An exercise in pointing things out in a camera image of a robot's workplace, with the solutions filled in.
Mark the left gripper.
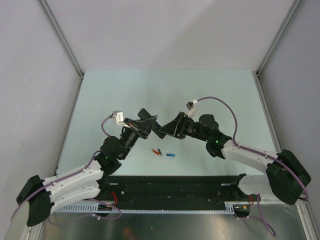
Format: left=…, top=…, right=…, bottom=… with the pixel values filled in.
left=118, top=116, right=156, bottom=160

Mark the grey slotted cable duct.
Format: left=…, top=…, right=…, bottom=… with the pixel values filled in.
left=56, top=201, right=250, bottom=214

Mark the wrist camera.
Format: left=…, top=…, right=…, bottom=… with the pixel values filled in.
left=186, top=99, right=198, bottom=118
left=111, top=110, right=128, bottom=127

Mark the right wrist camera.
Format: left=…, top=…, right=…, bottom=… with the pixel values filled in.
left=186, top=99, right=198, bottom=118

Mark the black remote control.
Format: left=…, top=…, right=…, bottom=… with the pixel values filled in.
left=137, top=108, right=166, bottom=139

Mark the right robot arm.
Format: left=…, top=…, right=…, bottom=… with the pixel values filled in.
left=155, top=112, right=311, bottom=205

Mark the blue battery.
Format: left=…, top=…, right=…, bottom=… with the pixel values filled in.
left=166, top=153, right=176, bottom=157

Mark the silver black battery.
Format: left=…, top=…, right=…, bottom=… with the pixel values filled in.
left=157, top=148, right=163, bottom=157

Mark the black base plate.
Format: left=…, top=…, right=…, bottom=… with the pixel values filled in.
left=96, top=173, right=258, bottom=208

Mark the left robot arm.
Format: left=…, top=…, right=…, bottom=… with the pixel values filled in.
left=16, top=112, right=157, bottom=227

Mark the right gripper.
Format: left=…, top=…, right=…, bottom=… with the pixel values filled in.
left=158, top=112, right=209, bottom=142

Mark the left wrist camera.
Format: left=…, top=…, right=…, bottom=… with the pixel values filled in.
left=111, top=110, right=128, bottom=127

